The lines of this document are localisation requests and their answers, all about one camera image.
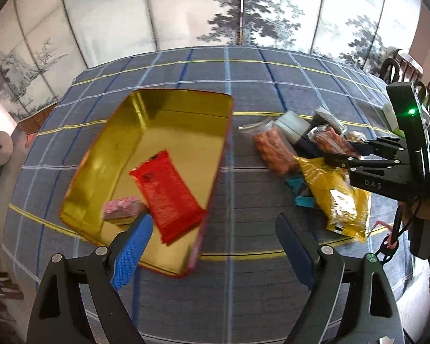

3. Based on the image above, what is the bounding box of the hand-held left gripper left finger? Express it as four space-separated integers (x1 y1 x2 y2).
26 212 154 344

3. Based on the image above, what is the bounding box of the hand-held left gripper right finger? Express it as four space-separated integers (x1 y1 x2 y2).
275 213 405 344

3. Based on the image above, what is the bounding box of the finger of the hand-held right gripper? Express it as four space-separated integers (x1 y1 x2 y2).
322 150 410 171
347 137 409 160

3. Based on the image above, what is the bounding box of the clear peanut packet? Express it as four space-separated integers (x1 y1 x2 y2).
307 125 362 160
239 120 302 178

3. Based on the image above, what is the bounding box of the small brown nut packet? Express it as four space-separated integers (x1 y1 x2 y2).
344 131 368 144

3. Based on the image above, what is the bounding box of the yellow snack packet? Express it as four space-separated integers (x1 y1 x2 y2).
294 156 371 242

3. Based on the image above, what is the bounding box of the teal snack packet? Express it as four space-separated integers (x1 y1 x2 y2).
285 175 319 208

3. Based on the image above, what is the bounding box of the red snack packet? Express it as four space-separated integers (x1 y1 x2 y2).
129 150 207 247

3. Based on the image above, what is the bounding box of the gold tin box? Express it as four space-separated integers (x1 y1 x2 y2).
59 89 235 278

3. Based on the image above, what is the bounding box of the green tissue pack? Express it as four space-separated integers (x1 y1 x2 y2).
382 102 405 138

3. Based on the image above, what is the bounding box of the black speckled snack packet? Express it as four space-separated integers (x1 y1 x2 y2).
311 107 348 135

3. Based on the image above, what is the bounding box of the pink snack packet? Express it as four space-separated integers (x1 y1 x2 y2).
102 196 149 223

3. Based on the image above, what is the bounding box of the blue plaid tablecloth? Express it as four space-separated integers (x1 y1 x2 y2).
0 45 430 344

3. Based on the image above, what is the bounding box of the wooden stool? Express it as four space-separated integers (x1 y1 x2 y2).
0 236 24 302

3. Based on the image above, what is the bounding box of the brown patterned board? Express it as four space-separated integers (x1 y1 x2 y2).
17 102 58 138

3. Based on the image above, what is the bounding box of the painted folding screen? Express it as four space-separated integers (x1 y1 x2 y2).
0 0 421 122

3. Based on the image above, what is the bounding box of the round grey wall disc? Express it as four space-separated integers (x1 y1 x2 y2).
0 131 13 165

